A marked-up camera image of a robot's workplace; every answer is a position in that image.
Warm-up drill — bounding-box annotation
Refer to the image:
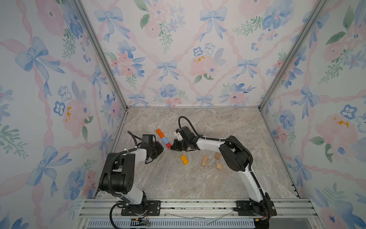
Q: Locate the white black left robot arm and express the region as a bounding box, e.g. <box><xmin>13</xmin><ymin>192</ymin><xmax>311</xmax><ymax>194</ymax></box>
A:
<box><xmin>98</xmin><ymin>142</ymin><xmax>164</xmax><ymax>216</ymax></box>

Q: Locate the small orange block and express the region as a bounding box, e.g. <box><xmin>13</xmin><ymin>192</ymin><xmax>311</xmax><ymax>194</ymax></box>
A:
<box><xmin>156</xmin><ymin>129</ymin><xmax>165</xmax><ymax>139</ymax></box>

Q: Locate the light blue block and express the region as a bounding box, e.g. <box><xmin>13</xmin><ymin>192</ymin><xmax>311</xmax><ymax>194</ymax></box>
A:
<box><xmin>162</xmin><ymin>137</ymin><xmax>169</xmax><ymax>145</ymax></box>

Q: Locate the short yellow block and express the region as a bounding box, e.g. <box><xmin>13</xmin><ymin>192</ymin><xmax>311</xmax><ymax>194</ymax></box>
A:
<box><xmin>180</xmin><ymin>155</ymin><xmax>189</xmax><ymax>165</ymax></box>

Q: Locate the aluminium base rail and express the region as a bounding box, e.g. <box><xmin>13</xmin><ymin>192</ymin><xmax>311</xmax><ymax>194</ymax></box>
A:
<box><xmin>74</xmin><ymin>199</ymin><xmax>324</xmax><ymax>229</ymax></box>

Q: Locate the aluminium corner post left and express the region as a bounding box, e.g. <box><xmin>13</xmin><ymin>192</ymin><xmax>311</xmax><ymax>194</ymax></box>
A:
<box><xmin>71</xmin><ymin>0</ymin><xmax>127</xmax><ymax>112</ymax></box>

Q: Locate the long natural wood block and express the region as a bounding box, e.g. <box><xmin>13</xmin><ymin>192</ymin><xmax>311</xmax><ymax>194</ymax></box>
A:
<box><xmin>201</xmin><ymin>155</ymin><xmax>209</xmax><ymax>167</ymax></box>

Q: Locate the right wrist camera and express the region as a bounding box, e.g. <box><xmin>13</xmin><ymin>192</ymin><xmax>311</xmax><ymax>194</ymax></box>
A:
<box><xmin>174</xmin><ymin>129</ymin><xmax>184</xmax><ymax>141</ymax></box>

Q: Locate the small natural wood cube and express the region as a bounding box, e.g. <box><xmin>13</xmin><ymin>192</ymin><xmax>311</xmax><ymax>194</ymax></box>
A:
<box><xmin>216</xmin><ymin>164</ymin><xmax>223</xmax><ymax>170</ymax></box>

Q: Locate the aluminium corner post right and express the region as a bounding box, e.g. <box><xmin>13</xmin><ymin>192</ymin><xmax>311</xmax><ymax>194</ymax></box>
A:
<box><xmin>258</xmin><ymin>0</ymin><xmax>328</xmax><ymax>112</ymax></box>

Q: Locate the aluminium corner post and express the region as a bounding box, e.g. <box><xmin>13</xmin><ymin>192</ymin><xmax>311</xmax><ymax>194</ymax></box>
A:
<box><xmin>71</xmin><ymin>0</ymin><xmax>127</xmax><ymax>112</ymax></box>
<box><xmin>258</xmin><ymin>0</ymin><xmax>328</xmax><ymax>112</ymax></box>

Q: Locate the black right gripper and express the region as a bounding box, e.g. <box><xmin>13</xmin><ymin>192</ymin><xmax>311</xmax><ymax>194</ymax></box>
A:
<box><xmin>170</xmin><ymin>138</ymin><xmax>190</xmax><ymax>150</ymax></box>

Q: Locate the tilted natural wood block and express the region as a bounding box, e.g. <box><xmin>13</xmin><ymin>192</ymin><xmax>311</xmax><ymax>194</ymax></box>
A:
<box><xmin>215</xmin><ymin>153</ymin><xmax>221</xmax><ymax>160</ymax></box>

